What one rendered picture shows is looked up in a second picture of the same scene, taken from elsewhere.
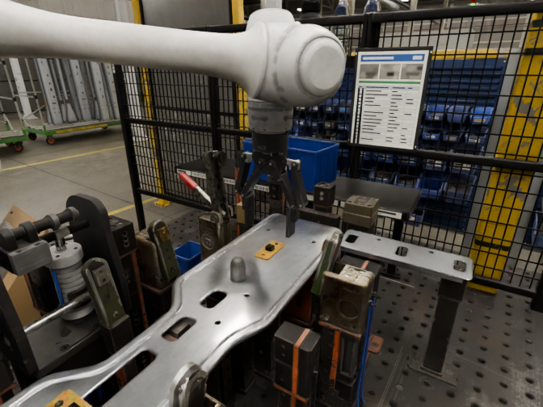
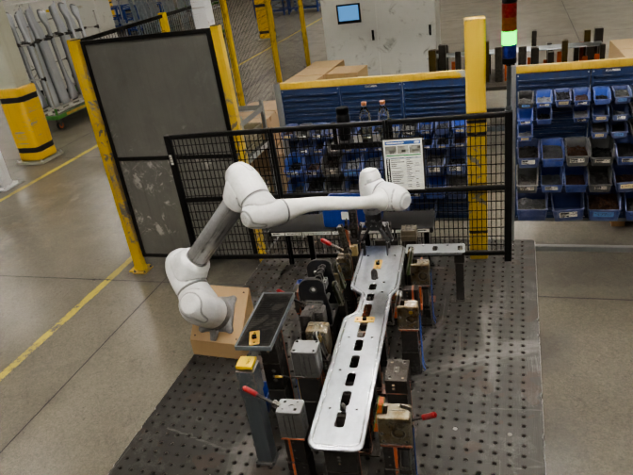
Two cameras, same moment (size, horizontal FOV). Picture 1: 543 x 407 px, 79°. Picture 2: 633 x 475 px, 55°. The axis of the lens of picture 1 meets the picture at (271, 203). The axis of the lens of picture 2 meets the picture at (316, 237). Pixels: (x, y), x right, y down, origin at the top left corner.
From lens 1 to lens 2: 2.24 m
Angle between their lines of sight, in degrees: 14
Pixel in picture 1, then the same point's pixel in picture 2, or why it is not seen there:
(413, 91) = (417, 158)
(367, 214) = (413, 234)
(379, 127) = (402, 179)
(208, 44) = (371, 202)
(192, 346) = (380, 299)
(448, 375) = (468, 300)
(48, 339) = not seen: hidden behind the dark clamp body
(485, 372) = (483, 294)
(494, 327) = (487, 274)
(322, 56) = (405, 199)
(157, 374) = (377, 306)
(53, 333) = not seen: hidden behind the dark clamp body
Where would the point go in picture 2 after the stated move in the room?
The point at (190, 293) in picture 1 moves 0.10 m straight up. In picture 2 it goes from (362, 287) to (360, 269)
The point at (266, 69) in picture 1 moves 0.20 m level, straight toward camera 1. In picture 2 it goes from (388, 204) to (410, 221)
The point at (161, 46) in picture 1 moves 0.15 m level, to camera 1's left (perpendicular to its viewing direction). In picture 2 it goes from (355, 204) to (322, 213)
